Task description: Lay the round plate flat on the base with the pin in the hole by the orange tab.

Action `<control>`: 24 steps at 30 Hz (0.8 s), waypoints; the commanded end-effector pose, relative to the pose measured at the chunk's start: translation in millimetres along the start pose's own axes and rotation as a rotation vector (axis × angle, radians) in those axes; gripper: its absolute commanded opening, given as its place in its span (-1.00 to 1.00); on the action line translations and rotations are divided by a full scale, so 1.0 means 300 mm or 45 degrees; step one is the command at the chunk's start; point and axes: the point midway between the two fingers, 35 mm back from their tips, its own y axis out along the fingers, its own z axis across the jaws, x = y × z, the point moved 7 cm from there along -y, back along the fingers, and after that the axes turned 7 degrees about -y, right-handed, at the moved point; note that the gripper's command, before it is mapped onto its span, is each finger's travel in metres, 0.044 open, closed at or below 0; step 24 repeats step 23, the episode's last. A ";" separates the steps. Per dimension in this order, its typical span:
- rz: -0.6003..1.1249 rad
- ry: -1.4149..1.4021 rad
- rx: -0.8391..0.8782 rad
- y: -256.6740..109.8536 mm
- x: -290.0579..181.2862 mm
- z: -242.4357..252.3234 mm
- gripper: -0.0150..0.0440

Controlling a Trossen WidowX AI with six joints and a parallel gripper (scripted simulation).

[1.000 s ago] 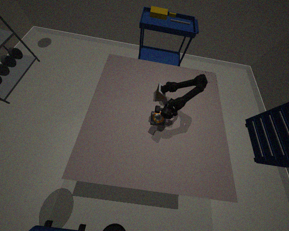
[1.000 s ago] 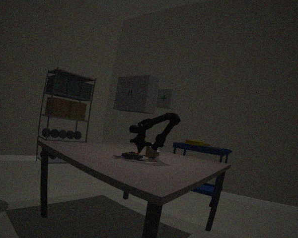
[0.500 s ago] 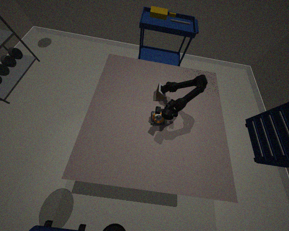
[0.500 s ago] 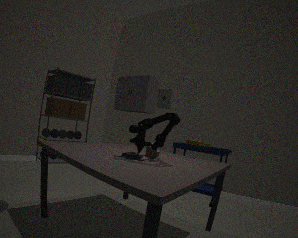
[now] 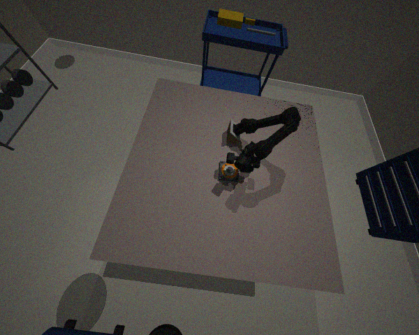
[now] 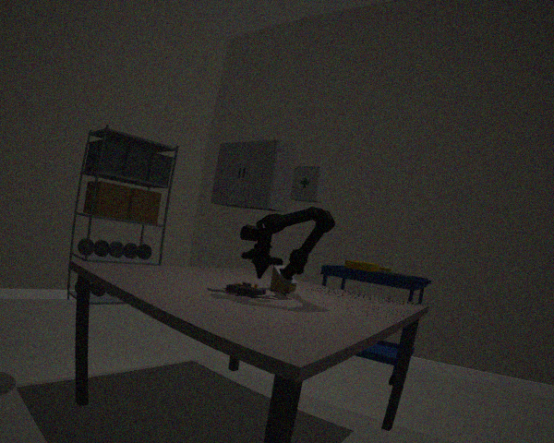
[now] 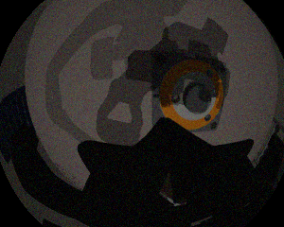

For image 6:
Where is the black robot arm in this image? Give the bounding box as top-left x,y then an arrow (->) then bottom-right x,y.
240,207 -> 335,280

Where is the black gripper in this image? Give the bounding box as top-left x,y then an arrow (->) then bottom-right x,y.
241,242 -> 283,279

